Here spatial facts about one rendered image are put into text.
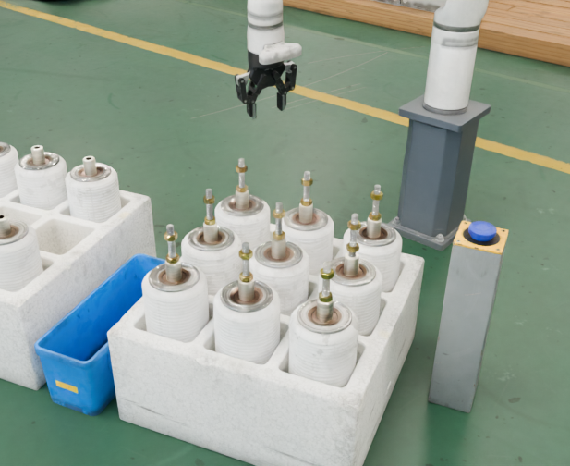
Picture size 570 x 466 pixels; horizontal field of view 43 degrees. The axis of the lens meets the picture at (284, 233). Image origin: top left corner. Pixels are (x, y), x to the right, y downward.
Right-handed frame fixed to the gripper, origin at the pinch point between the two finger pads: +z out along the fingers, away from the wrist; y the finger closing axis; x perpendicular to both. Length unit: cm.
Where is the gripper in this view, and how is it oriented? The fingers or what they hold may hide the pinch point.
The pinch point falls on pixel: (266, 107)
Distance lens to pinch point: 157.8
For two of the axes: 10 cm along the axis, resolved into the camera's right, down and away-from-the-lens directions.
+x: 5.0, 5.6, -6.7
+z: 0.0, 7.7, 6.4
